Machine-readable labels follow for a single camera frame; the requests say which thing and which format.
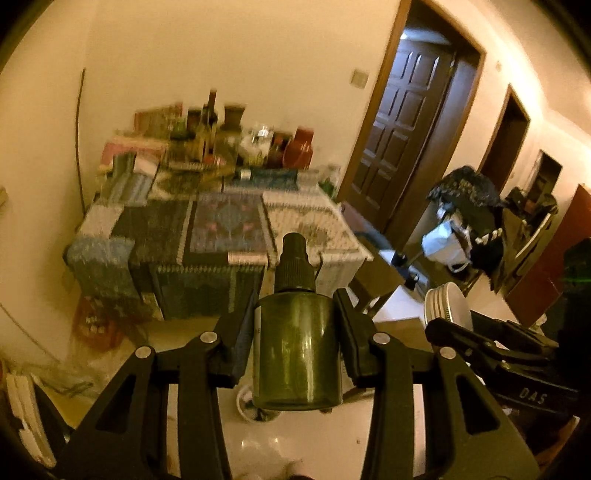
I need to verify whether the clear glass bottle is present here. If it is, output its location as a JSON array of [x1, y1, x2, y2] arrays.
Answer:
[[196, 111, 214, 158]]

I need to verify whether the clear plastic bottle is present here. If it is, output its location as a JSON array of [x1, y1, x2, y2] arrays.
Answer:
[[318, 164, 343, 197]]

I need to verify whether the patchwork tablecloth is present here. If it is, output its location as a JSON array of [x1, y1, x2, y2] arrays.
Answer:
[[65, 164, 375, 322]]

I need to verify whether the red cylindrical container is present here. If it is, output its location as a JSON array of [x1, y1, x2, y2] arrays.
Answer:
[[283, 127, 316, 169]]

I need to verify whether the dark doorway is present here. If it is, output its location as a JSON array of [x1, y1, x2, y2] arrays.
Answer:
[[477, 85, 532, 186]]

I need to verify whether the brown door frame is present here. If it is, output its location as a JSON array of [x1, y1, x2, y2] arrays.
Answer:
[[334, 0, 488, 237]]

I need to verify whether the green spray bottle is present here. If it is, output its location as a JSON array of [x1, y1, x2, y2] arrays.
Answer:
[[252, 232, 345, 412]]

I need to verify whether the patterned framed picture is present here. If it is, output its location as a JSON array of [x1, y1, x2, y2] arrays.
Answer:
[[133, 104, 184, 135]]

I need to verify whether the thin leaning rod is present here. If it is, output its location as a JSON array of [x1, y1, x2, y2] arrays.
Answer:
[[73, 68, 89, 209]]

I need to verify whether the round silver tin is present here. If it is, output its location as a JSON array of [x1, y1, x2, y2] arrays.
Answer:
[[423, 282, 473, 331]]

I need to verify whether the white round trash bin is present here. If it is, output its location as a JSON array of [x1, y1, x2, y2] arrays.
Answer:
[[236, 385, 279, 424]]

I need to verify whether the stack of white papers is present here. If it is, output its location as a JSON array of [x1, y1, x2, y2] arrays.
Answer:
[[4, 369, 62, 459]]

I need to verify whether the pink flat box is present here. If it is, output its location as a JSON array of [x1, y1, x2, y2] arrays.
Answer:
[[101, 138, 170, 167]]

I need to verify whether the dark brown panel door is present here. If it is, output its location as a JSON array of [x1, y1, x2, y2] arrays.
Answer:
[[344, 44, 458, 223]]

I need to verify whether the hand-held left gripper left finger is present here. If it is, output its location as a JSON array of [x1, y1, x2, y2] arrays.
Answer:
[[54, 290, 257, 480]]

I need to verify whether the brown chair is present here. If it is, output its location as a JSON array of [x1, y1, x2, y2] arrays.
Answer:
[[346, 249, 417, 320]]

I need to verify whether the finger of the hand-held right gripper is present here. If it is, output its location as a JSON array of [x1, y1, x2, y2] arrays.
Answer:
[[426, 318, 544, 371], [471, 311, 560, 356]]

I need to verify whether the white plastic bag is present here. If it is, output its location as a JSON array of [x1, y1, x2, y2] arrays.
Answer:
[[422, 219, 472, 273]]

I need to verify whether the brown ceramic vase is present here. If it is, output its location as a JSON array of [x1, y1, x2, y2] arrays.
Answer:
[[223, 104, 246, 133]]

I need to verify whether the reddish brown wooden panel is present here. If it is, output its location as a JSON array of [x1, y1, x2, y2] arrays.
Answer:
[[505, 184, 591, 311]]

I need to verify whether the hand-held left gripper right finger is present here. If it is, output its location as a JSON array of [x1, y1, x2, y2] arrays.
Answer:
[[333, 287, 541, 480]]

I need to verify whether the dark hanging coat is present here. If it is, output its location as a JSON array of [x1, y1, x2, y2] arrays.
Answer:
[[489, 186, 560, 292]]

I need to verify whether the red bag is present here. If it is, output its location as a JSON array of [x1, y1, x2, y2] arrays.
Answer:
[[73, 295, 126, 352]]

